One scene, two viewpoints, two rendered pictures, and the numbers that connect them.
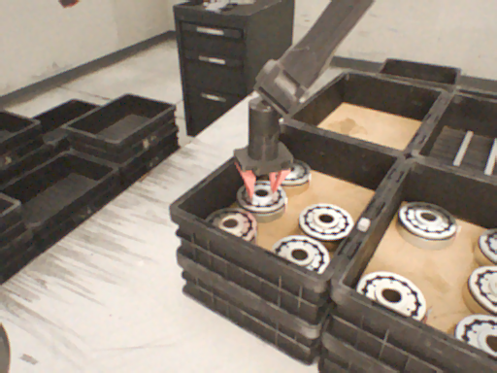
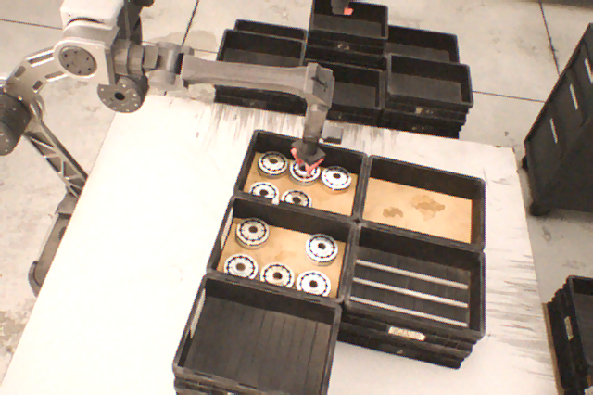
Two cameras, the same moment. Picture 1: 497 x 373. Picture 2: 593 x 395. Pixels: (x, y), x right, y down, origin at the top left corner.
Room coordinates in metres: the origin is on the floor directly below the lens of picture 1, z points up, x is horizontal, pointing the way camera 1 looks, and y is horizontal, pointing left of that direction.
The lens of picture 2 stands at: (-0.08, -1.28, 2.44)
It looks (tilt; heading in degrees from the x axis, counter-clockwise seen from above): 50 degrees down; 62
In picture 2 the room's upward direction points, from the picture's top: 9 degrees clockwise
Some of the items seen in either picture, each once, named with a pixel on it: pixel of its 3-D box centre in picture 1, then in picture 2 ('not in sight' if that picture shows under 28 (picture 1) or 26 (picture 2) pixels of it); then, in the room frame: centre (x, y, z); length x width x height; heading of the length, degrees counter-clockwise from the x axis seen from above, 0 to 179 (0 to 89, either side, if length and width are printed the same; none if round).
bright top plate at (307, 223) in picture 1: (325, 220); (296, 201); (0.57, -0.15, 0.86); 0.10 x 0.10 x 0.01
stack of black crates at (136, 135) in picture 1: (131, 158); (417, 113); (1.56, 0.55, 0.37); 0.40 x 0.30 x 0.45; 152
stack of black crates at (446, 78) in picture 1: (409, 109); not in sight; (2.10, -0.92, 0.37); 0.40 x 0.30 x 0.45; 62
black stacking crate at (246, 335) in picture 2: not in sight; (258, 346); (0.28, -0.59, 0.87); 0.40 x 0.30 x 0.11; 147
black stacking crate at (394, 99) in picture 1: (365, 125); (419, 210); (0.94, -0.31, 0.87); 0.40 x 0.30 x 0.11; 147
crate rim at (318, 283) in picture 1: (296, 185); (302, 174); (0.61, -0.09, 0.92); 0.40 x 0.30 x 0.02; 147
